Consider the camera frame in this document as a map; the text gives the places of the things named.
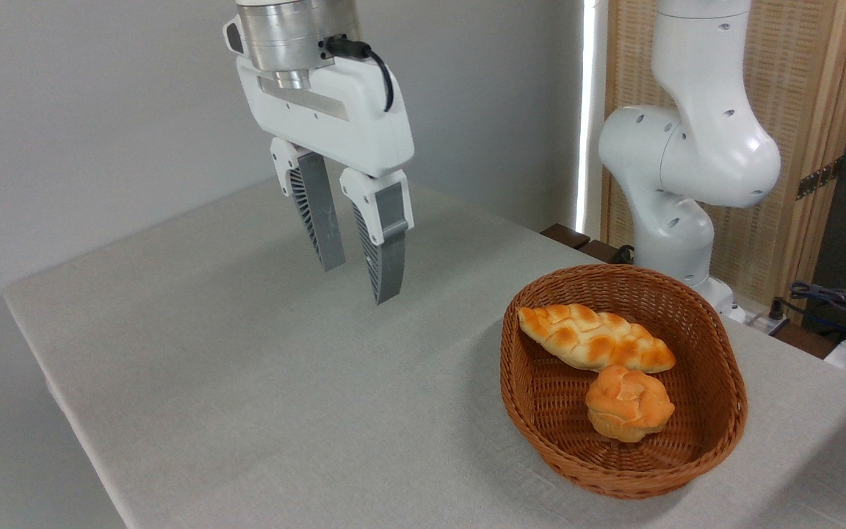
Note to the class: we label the long braided bread loaf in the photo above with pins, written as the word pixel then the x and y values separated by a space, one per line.
pixel 595 339

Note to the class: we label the grey tablecloth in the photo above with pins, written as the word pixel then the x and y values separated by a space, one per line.
pixel 320 419

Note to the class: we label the brown oval wicker basket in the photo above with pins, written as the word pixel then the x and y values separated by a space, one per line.
pixel 548 411

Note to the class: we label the bamboo folding screen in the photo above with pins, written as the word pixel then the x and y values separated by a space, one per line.
pixel 805 81

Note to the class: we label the round knotted bread roll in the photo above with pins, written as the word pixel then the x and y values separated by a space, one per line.
pixel 628 404

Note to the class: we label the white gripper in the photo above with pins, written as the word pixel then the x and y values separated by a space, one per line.
pixel 338 117

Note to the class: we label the dark brown wooden board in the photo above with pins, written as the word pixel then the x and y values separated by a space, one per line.
pixel 567 235

